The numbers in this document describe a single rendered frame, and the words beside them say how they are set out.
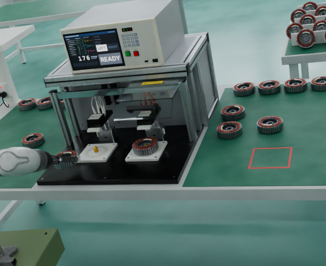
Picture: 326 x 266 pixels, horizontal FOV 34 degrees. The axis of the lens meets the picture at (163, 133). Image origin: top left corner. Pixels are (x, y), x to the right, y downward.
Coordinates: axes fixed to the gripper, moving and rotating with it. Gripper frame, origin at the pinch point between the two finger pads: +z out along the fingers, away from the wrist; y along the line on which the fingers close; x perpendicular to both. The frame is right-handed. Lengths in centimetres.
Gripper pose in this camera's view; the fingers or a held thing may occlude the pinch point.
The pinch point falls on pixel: (65, 159)
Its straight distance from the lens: 231.7
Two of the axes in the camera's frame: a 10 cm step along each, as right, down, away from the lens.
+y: 9.4, -0.4, -3.3
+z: 3.4, 0.3, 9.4
